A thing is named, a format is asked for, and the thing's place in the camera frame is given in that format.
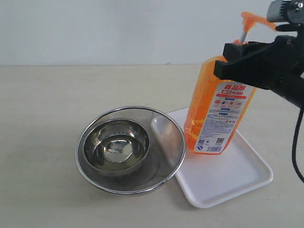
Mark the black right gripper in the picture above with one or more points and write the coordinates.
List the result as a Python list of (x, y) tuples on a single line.
[(277, 66)]

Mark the steel mesh colander basket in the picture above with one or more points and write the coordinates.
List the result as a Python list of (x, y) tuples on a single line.
[(165, 157)]

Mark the white rectangular plastic tray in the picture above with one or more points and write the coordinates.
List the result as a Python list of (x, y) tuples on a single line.
[(208, 180)]

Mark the small stainless steel bowl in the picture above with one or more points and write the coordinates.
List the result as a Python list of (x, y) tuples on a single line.
[(116, 147)]

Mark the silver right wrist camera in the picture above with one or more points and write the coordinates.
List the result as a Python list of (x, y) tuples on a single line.
[(291, 11)]

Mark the orange pump soap bottle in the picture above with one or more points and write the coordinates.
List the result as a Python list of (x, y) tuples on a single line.
[(215, 111)]

